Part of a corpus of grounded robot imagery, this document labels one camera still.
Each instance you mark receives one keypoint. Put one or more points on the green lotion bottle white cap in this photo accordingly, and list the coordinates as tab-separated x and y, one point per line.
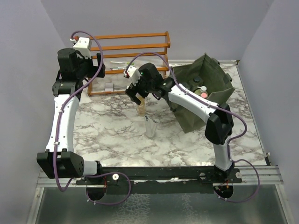
202	88

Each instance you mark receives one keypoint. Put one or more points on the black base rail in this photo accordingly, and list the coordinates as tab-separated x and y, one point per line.
159	180

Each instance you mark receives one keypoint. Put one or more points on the clear square bottle black cap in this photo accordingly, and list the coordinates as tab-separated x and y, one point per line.
197	80

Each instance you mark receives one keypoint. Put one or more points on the orange wooden shelf rack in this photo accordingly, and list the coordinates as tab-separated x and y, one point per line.
123	48

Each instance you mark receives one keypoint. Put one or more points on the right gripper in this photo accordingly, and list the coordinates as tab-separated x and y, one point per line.
132	89

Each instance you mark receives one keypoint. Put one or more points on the silver foil pouch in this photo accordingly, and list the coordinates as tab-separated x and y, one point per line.
150	126

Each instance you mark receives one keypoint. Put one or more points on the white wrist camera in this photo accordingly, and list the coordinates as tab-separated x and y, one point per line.
83	45
133	74

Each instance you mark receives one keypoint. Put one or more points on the small amber bottle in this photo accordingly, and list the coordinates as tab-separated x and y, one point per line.
141	107

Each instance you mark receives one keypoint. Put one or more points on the small white box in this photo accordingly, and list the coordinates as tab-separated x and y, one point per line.
109	87

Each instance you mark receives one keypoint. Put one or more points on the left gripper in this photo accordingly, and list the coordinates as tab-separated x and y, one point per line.
94	68

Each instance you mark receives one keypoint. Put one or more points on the pink green marker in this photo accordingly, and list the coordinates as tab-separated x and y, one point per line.
118	68

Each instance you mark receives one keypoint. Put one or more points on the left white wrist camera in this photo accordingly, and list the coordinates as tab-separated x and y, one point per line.
83	45

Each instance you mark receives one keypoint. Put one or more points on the green white marker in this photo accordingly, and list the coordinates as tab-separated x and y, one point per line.
126	63

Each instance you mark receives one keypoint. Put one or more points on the pink orange bottle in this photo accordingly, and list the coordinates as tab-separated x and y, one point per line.
204	95

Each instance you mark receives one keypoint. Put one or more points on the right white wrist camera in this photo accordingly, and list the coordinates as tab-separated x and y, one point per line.
133	74

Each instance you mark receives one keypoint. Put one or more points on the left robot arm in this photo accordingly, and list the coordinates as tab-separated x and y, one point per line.
58	159

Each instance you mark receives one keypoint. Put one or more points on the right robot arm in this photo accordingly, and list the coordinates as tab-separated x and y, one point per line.
218	119

